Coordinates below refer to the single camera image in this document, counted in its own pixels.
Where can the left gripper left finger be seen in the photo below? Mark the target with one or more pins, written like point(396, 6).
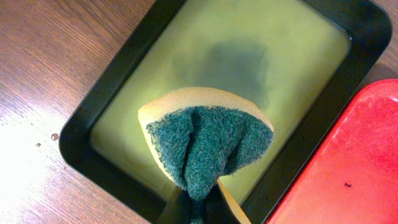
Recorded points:
point(177, 209)

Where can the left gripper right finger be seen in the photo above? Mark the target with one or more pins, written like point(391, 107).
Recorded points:
point(216, 209)

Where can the green yellow sponge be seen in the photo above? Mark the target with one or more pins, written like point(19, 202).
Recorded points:
point(198, 134)

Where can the red plastic tray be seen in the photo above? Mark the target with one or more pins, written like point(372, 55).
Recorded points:
point(352, 178)

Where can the black rectangular tray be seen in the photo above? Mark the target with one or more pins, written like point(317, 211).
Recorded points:
point(300, 62)

